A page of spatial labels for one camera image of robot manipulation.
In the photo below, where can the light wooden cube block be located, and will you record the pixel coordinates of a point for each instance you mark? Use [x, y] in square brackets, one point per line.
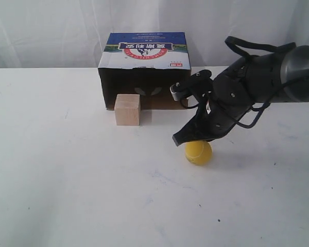
[127, 109]

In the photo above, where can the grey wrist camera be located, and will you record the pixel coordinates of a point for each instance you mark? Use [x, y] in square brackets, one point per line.
[195, 85]

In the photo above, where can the blue white milk carton box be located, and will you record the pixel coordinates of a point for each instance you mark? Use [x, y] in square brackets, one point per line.
[144, 63]

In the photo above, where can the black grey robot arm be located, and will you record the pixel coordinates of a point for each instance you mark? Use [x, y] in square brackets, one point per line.
[240, 94]

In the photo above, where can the yellow tennis ball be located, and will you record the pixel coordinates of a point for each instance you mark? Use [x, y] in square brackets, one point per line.
[198, 152]

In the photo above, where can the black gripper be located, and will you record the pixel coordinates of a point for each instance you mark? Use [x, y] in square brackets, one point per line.
[213, 120]

